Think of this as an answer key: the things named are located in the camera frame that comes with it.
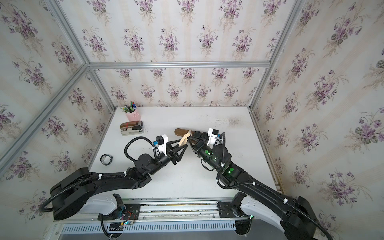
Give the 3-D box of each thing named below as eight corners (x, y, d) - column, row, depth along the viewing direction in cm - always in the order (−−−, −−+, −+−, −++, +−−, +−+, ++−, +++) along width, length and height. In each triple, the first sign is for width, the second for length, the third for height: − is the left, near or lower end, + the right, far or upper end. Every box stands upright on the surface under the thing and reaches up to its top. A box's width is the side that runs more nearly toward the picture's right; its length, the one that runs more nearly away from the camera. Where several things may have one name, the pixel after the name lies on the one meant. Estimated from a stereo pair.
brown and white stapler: (121, 136, 104) (118, 133, 101) (122, 126, 111) (120, 122, 107) (142, 133, 107) (141, 129, 103) (142, 123, 113) (141, 119, 109)
